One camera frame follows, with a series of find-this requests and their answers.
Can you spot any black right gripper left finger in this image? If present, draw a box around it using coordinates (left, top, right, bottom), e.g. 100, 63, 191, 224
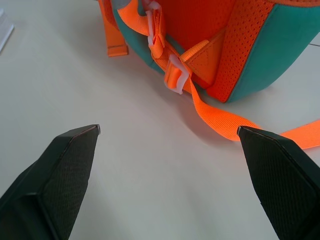
0, 124, 101, 240

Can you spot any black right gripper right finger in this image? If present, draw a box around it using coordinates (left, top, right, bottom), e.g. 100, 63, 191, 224
236, 125, 320, 240

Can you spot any orange and teal backpack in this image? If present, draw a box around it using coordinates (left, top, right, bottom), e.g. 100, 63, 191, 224
97, 0, 320, 150

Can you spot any white flat object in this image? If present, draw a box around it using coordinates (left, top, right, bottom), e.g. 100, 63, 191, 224
0, 8, 15, 54

